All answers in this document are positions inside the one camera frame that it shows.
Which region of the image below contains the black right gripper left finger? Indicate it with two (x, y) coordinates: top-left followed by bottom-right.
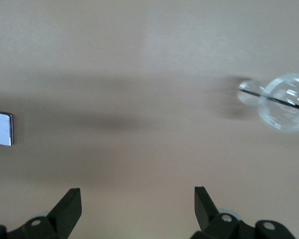
(0, 187), (83, 239)

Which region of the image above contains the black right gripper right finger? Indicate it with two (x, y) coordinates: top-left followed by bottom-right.
(190, 186), (296, 239)

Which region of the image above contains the lavender flip phone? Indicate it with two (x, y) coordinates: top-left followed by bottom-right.
(0, 109), (14, 146)

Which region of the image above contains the thin black straw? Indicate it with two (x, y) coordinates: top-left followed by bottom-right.
(240, 88), (299, 112)

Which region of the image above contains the clear plastic cup with straw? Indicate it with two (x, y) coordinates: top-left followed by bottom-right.
(237, 72), (299, 134)

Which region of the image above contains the brown table mat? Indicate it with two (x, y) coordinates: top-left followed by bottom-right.
(0, 0), (299, 239)

